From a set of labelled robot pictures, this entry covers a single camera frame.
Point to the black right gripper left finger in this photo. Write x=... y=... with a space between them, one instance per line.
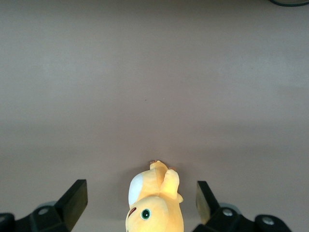
x=60 y=212

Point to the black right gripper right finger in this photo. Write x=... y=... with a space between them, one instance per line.
x=224 y=220

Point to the yellow plush toy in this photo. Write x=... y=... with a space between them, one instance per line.
x=157 y=205

